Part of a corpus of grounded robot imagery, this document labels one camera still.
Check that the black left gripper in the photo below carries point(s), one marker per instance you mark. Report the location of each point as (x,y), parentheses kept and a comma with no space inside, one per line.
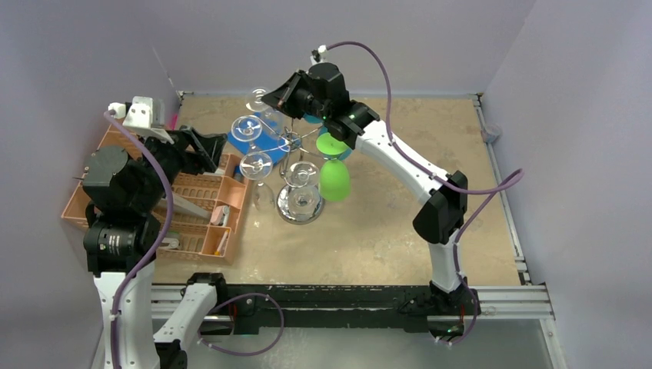
(208,145)

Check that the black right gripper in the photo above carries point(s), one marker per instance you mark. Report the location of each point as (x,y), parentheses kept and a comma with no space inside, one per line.
(300,94)

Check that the clear wine glass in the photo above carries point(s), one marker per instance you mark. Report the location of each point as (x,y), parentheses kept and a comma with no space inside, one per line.
(256,166)
(246,132)
(304,200)
(274,120)

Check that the blue plastic wine glass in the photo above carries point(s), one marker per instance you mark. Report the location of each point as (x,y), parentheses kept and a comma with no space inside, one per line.
(346,153)

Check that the green plastic wine glass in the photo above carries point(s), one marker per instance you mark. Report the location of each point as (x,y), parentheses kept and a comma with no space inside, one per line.
(335,180)

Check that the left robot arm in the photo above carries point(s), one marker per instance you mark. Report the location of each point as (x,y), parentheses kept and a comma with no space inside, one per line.
(129,213)

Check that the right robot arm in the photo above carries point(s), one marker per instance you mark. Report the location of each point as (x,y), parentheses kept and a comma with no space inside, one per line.
(443,197)

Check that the chrome wine glass rack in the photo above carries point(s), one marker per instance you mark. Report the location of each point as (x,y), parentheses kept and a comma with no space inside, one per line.
(281,197)

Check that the blue square mat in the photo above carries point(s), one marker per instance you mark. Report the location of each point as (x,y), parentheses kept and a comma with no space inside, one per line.
(261,145)

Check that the orange plastic desk organizer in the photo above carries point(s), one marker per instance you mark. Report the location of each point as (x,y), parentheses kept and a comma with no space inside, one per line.
(200,239)

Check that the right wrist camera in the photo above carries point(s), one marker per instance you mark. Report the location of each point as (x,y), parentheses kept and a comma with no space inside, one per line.
(319,55)

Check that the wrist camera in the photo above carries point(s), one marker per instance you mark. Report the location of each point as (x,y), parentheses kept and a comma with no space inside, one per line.
(143,116)
(319,55)

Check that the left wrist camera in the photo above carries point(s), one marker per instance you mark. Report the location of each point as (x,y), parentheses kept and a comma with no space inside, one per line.
(143,116)

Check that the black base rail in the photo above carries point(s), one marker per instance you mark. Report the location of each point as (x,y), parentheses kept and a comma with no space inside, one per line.
(411,308)

